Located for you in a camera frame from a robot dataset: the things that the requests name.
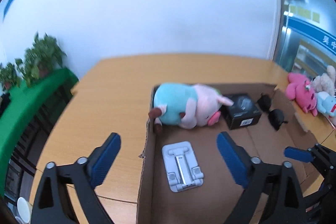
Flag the light blue phone stand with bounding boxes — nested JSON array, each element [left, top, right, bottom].
[[162, 141, 205, 193]]

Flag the white cup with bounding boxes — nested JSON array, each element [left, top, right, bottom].
[[17, 197, 33, 223]]

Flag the black sunglasses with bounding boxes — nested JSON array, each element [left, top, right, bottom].
[[257, 94, 288, 131]]

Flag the light blue plush toy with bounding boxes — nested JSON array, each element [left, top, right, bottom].
[[317, 92, 336, 118]]

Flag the brown cardboard box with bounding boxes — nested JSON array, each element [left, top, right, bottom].
[[137, 83, 317, 223]]

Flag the pink plush toy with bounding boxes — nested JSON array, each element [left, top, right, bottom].
[[285, 72, 318, 117]]

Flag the black product box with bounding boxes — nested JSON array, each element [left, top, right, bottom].
[[220, 93, 262, 130]]

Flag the beige plush bear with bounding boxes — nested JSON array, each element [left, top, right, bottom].
[[311, 65, 335, 96]]

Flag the green cloth covered table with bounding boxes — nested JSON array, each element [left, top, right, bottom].
[[0, 68, 78, 197]]

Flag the pig plush toy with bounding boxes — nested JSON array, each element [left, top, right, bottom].
[[148, 83, 234, 134]]

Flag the small potted plant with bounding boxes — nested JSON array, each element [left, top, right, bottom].
[[0, 63, 21, 92]]

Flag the potted green plant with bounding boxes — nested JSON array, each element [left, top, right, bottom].
[[15, 33, 67, 86]]

